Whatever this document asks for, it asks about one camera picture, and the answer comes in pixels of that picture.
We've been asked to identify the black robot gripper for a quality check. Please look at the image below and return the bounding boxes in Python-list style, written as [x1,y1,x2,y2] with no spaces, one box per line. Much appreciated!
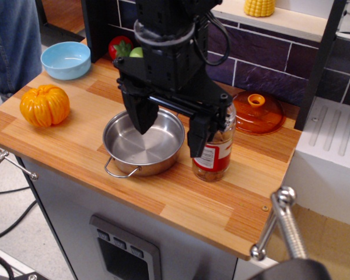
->
[113,25,232,158]

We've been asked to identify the stainless steel pot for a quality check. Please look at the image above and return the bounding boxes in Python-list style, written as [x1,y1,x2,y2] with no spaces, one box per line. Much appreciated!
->
[103,108,185,179]

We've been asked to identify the clear almond jar red label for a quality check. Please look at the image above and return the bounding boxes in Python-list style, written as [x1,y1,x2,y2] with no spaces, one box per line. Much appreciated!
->
[192,104,236,182]

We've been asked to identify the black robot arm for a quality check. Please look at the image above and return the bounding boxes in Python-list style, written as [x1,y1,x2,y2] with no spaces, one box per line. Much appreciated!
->
[114,1,232,158]

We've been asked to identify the orange glass pot lid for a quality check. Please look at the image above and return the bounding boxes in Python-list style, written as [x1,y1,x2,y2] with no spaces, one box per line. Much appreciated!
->
[233,91,286,135]

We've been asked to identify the green toy pear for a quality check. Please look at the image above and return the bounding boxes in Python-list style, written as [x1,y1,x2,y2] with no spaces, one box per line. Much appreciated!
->
[129,47,144,58]

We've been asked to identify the red toy strawberry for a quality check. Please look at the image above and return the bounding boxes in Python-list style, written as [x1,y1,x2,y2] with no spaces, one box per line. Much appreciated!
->
[108,36,134,60]

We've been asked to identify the light blue bowl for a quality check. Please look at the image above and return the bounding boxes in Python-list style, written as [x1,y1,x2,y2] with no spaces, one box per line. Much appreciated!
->
[41,41,91,81]

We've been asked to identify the light wooden shelf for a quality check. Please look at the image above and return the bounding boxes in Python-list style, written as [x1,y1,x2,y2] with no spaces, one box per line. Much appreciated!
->
[212,0,333,43]

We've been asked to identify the orange toy pumpkin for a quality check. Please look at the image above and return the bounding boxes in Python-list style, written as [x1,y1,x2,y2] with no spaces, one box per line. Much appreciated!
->
[19,85,71,127]

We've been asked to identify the chrome clamp screw right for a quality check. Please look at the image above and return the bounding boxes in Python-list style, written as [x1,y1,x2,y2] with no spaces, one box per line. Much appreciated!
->
[250,186,308,261]

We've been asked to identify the yellow toy corn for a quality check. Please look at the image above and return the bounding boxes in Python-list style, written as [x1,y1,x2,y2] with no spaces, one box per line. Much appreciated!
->
[243,0,276,18]

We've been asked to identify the grey oven control panel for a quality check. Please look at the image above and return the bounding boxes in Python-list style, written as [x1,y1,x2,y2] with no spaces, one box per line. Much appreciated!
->
[89,215,162,279]

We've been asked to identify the white dish drainer sink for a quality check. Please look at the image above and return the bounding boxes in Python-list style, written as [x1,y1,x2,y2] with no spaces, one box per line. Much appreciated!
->
[294,97,350,174]

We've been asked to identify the person leg blue jeans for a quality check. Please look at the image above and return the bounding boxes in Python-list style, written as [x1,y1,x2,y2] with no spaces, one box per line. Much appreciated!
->
[0,1,43,102]

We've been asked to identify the black shelf post left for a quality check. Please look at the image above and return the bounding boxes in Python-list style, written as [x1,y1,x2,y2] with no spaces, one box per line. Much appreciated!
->
[81,0,120,62]

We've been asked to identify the black shelf post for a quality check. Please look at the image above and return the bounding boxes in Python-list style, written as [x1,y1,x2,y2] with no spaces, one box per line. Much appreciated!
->
[81,0,120,62]
[294,0,347,131]

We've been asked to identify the black shelf post right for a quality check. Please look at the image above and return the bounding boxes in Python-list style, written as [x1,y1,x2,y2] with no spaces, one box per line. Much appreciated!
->
[294,0,347,131]

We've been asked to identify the chrome clamp handle left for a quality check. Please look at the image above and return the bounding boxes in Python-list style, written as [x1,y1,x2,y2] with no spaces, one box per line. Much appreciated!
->
[0,148,39,181]

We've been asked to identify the black floor cable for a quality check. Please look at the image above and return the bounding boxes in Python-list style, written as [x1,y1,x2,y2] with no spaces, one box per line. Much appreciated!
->
[0,186,38,243]

